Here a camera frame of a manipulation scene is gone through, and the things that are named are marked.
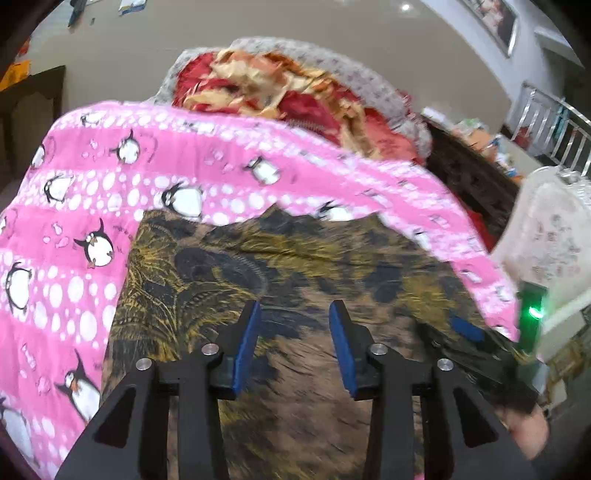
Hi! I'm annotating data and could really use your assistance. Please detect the brown yellow floral batik garment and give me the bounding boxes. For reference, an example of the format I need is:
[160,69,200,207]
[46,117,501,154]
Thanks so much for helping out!
[99,204,523,480]

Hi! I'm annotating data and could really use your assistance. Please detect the person's hand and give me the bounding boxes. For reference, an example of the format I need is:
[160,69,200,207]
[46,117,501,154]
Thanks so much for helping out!
[497,406,549,460]

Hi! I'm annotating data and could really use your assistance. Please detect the white upholstered floral chair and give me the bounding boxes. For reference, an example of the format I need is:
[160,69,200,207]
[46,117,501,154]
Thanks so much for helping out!
[492,167,590,360]

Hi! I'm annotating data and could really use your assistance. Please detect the dark carved wooden headboard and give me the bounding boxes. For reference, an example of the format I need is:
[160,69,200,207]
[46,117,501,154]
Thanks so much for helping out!
[425,120,519,252]

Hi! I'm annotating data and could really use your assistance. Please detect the cluttered items on nightstand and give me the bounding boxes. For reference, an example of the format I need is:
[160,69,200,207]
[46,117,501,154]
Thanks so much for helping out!
[421,107,523,184]

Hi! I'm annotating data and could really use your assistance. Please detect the metal railing rack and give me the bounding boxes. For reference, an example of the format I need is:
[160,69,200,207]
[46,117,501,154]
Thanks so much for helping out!
[508,81,590,180]

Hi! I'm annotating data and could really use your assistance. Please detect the pink penguin print blanket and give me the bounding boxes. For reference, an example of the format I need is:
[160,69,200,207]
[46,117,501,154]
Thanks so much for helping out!
[1,102,517,479]

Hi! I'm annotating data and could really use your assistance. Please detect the grey floral pillow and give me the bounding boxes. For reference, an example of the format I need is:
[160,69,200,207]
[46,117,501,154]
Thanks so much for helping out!
[150,37,432,160]

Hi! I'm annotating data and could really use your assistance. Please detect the red and gold floral quilt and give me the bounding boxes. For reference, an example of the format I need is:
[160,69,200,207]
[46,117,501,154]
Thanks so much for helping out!
[172,49,426,165]

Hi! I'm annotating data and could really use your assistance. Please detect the dark wooden side furniture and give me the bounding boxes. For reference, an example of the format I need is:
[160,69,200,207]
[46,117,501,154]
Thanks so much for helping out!
[1,65,66,178]

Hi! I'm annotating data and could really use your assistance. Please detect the framed wall picture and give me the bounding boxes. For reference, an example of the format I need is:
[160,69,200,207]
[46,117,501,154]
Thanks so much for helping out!
[462,0,519,58]

